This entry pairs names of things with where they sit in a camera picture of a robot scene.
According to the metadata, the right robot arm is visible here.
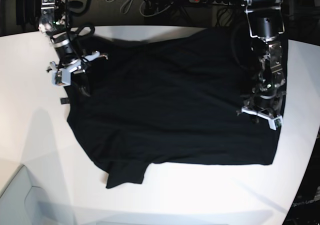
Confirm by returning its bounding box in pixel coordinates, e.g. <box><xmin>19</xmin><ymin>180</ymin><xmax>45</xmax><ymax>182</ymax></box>
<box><xmin>38</xmin><ymin>0</ymin><xmax>108</xmax><ymax>97</ymax></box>

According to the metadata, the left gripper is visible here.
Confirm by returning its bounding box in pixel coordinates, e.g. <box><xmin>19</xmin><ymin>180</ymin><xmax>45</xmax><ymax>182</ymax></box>
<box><xmin>236</xmin><ymin>91</ymin><xmax>287</xmax><ymax>121</ymax></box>

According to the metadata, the black t-shirt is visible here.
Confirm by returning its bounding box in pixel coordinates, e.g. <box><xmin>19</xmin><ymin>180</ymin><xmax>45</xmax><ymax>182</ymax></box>
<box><xmin>65</xmin><ymin>28</ymin><xmax>280</xmax><ymax>189</ymax></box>

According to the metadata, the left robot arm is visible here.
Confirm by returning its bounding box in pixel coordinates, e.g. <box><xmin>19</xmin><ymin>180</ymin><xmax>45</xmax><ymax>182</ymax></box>
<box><xmin>236</xmin><ymin>0</ymin><xmax>286</xmax><ymax>130</ymax></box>

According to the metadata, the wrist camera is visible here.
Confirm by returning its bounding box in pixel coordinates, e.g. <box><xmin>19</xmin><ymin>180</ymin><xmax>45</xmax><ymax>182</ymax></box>
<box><xmin>51</xmin><ymin>68</ymin><xmax>71</xmax><ymax>87</ymax></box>
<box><xmin>268</xmin><ymin>116</ymin><xmax>283</xmax><ymax>131</ymax></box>

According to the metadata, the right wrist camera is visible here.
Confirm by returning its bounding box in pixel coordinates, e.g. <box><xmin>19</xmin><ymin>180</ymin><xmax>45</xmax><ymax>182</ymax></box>
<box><xmin>51</xmin><ymin>68</ymin><xmax>71</xmax><ymax>87</ymax></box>

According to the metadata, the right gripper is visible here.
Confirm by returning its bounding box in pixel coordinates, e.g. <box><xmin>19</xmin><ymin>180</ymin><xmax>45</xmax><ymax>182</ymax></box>
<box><xmin>46</xmin><ymin>51</ymin><xmax>109</xmax><ymax>97</ymax></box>

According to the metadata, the white cable on floor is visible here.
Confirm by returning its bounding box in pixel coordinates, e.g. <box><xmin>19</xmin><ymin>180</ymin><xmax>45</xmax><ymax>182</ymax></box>
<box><xmin>104</xmin><ymin>0</ymin><xmax>151</xmax><ymax>17</ymax></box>

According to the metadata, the black equipment box on floor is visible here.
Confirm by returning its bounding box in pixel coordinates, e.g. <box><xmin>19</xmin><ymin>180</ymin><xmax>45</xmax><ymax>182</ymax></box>
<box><xmin>15</xmin><ymin>0</ymin><xmax>40</xmax><ymax>30</ymax></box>

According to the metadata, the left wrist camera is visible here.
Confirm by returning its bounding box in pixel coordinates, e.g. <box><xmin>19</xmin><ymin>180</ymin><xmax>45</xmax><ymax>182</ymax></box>
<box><xmin>268</xmin><ymin>116</ymin><xmax>283</xmax><ymax>131</ymax></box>

